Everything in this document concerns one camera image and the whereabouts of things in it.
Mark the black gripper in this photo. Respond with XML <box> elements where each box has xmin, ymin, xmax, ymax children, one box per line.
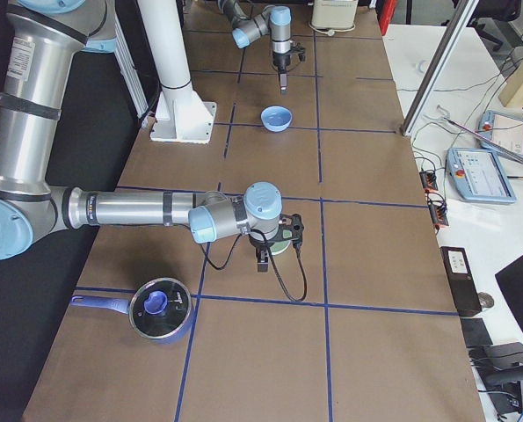
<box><xmin>272</xmin><ymin>52</ymin><xmax>291</xmax><ymax>94</ymax></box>
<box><xmin>248</xmin><ymin>235</ymin><xmax>278</xmax><ymax>273</ymax></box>

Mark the green bowl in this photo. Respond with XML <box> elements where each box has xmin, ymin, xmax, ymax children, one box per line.
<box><xmin>270</xmin><ymin>241</ymin><xmax>291</xmax><ymax>256</ymax></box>

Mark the blue bowl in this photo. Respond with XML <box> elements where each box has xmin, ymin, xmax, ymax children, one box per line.
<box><xmin>260</xmin><ymin>105</ymin><xmax>293</xmax><ymax>133</ymax></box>

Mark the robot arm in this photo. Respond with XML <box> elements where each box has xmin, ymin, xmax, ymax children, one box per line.
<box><xmin>0</xmin><ymin>1</ymin><xmax>187</xmax><ymax>282</ymax></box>
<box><xmin>217</xmin><ymin>0</ymin><xmax>293</xmax><ymax>94</ymax></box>

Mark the white plug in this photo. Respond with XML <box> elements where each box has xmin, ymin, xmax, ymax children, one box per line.
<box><xmin>315</xmin><ymin>28</ymin><xmax>336</xmax><ymax>37</ymax></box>

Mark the silver toaster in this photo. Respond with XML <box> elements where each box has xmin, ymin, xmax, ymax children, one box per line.
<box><xmin>310</xmin><ymin>0</ymin><xmax>358</xmax><ymax>30</ymax></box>

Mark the white mounting pillar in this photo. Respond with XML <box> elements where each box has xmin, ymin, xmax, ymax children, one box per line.
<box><xmin>138</xmin><ymin>0</ymin><xmax>216</xmax><ymax>144</ymax></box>

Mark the blue saucepan with lid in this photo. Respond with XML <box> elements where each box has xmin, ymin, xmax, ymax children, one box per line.
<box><xmin>70</xmin><ymin>278</ymin><xmax>195</xmax><ymax>344</ymax></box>

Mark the orange terminal connector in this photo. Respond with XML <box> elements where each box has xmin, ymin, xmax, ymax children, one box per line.
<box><xmin>419</xmin><ymin>170</ymin><xmax>449</xmax><ymax>231</ymax></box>

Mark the black power box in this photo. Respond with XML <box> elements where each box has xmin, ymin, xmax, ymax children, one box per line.
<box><xmin>440</xmin><ymin>246</ymin><xmax>482</xmax><ymax>317</ymax></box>

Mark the near teach pendant tablet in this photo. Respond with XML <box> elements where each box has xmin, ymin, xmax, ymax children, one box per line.
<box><xmin>447</xmin><ymin>148</ymin><xmax>516</xmax><ymax>204</ymax></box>

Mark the teach pendant tablet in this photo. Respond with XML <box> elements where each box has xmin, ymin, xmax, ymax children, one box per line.
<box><xmin>478</xmin><ymin>110</ymin><xmax>523</xmax><ymax>156</ymax></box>
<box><xmin>447</xmin><ymin>148</ymin><xmax>516</xmax><ymax>204</ymax></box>

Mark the far teach pendant tablet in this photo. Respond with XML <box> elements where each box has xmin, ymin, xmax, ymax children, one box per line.
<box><xmin>478</xmin><ymin>110</ymin><xmax>523</xmax><ymax>156</ymax></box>

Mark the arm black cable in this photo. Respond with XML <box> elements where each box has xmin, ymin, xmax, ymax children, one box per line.
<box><xmin>201</xmin><ymin>228</ymin><xmax>309</xmax><ymax>303</ymax></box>

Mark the aluminium frame post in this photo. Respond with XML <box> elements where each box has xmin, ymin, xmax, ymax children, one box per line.
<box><xmin>401</xmin><ymin>0</ymin><xmax>479</xmax><ymax>136</ymax></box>

